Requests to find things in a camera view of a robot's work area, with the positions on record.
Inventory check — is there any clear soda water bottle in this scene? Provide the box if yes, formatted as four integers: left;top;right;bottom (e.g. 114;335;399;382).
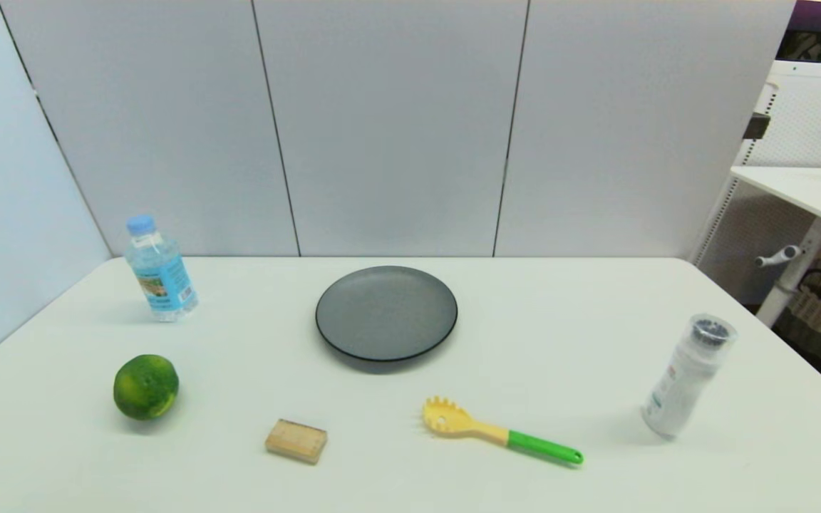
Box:
124;214;200;323

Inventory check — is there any dark grey round plate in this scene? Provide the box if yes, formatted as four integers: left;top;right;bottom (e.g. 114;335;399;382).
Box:
314;265;460;364

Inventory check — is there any small wooden block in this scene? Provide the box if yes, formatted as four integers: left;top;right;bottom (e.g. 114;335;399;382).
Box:
264;418;329;465

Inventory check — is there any green round citrus fruit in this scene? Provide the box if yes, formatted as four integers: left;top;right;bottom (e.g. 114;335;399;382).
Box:
113;354;180;421

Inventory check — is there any white grinder bottle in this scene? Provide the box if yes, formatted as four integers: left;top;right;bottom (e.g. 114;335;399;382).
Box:
641;313;739;440

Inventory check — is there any white side table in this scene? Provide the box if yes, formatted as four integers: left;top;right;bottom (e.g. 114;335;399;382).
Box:
730;165;821;328

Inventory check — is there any white pegboard panel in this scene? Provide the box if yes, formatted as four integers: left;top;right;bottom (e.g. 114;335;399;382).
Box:
688;61;821;300

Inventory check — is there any yellow green-handled pasta spoon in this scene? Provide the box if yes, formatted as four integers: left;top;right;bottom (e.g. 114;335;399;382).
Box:
421;396;585;467

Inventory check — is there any white grey crank handle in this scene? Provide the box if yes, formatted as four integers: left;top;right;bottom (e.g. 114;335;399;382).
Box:
754;245;803;269

